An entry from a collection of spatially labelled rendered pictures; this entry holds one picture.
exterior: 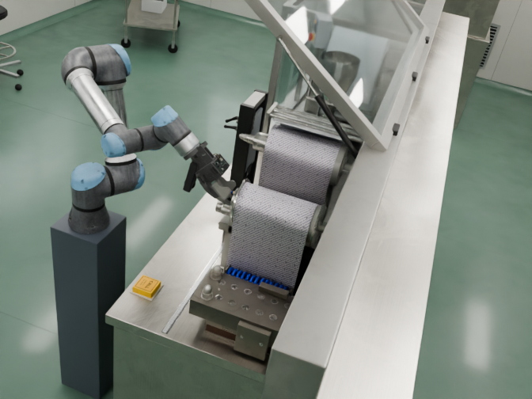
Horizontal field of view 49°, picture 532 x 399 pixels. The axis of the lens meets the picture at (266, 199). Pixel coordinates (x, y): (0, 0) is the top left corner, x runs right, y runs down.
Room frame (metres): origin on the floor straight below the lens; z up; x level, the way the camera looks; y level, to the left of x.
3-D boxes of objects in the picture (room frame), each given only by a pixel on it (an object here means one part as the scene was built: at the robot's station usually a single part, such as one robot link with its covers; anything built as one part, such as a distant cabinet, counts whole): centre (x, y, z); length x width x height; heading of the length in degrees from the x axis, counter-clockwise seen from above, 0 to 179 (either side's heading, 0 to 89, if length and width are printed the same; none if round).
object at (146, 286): (1.41, 0.34, 0.91); 0.07 x 0.07 x 0.02; 77
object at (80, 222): (1.71, 0.64, 0.95); 0.15 x 0.15 x 0.10
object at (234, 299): (1.30, -0.04, 1.00); 0.40 x 0.16 x 0.06; 77
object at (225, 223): (1.56, 0.11, 1.05); 0.06 x 0.05 x 0.31; 77
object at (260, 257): (1.43, -0.03, 1.09); 0.23 x 0.01 x 0.18; 77
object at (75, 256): (1.71, 0.64, 0.45); 0.20 x 0.20 x 0.90; 75
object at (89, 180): (1.71, 0.64, 1.07); 0.13 x 0.12 x 0.14; 134
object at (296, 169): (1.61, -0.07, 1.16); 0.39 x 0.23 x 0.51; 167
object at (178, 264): (2.42, -0.17, 0.88); 2.52 x 0.66 x 0.04; 167
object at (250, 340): (1.21, -0.03, 0.97); 0.10 x 0.03 x 0.11; 77
